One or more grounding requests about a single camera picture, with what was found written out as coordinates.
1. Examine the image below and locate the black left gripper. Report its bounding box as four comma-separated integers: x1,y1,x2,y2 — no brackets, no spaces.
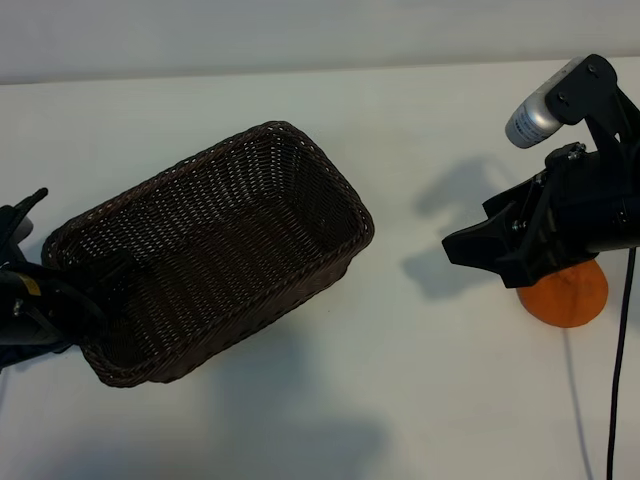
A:
0,252,137,374

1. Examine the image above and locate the dark brown woven basket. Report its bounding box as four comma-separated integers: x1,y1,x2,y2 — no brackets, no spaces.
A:
41,119,376,389

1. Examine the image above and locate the black right camera bracket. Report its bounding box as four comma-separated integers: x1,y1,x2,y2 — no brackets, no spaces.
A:
544,53,640,166

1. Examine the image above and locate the black camera bracket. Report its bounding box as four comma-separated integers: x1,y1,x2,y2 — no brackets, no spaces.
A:
544,53,640,166
0,187,50,261

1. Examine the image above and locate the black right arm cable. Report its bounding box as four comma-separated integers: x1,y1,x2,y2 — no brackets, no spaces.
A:
605,245,639,480

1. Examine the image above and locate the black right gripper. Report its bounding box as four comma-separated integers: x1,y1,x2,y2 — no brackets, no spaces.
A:
441,142,626,290

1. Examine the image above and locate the black left camera bracket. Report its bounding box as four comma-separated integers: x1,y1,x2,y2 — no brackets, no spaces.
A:
0,187,50,261

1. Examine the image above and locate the orange fruit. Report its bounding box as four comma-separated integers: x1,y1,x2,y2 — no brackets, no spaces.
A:
517,259,610,330

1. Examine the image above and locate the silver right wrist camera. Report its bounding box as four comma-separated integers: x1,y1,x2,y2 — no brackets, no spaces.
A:
504,57,584,149

